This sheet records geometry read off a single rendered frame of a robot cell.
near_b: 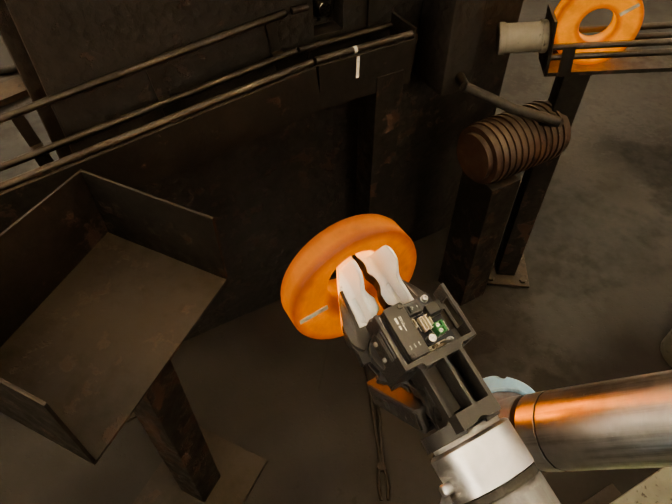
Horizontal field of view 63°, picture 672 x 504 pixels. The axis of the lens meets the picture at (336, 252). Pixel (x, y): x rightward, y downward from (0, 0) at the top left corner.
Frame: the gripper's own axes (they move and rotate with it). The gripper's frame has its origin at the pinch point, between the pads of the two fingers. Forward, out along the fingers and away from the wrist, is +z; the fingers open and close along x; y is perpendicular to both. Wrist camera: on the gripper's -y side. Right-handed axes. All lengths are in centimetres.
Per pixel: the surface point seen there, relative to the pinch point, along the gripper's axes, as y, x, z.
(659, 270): -78, -106, -11
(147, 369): -16.8, 22.9, 3.2
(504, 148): -32, -51, 20
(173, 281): -19.0, 16.1, 13.6
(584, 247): -82, -94, 5
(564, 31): -17, -65, 30
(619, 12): -12, -72, 26
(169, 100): -21.0, 5.4, 44.7
